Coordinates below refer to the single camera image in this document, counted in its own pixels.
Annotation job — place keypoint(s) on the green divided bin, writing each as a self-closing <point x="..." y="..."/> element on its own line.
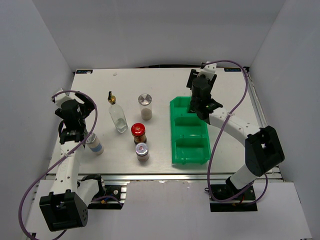
<point x="190" y="142"/>

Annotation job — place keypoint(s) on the red lid sauce jar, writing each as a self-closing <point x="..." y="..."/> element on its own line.
<point x="138" y="132"/>

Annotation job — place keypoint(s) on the dark sauce glass bottle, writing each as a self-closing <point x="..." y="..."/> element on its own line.
<point x="192" y="105"/>

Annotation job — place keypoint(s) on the table logo sticker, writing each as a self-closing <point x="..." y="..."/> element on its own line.
<point x="232" y="69"/>
<point x="84" y="71"/>

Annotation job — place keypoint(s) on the blue label white jar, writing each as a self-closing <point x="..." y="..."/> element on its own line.
<point x="94" y="144"/>

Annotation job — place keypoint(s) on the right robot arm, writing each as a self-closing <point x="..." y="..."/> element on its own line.
<point x="237" y="128"/>

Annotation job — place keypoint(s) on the clear oil bottle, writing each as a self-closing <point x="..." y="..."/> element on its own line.
<point x="117" y="114"/>

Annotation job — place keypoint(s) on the right aluminium rail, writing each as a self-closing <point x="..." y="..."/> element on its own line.
<point x="260" y="112"/>

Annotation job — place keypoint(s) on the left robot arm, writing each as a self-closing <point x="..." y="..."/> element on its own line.
<point x="66" y="205"/>

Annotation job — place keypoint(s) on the left table logo sticker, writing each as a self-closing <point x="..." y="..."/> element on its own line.
<point x="84" y="71"/>

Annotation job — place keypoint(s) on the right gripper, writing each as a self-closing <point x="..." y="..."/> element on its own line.
<point x="193" y="74"/>

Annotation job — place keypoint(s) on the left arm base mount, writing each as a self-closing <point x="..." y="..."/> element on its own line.
<point x="116" y="195"/>

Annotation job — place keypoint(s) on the right table logo sticker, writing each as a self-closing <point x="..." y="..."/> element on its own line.
<point x="232" y="69"/>

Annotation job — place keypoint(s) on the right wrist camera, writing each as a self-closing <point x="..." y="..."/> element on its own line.
<point x="208" y="68"/>

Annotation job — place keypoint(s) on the silver lid spice jar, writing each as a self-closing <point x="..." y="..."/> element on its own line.
<point x="145" y="104"/>

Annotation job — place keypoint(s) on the small silver lid jar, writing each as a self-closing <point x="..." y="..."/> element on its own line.
<point x="142" y="152"/>

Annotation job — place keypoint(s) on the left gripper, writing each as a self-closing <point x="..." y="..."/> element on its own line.
<point x="88" y="106"/>

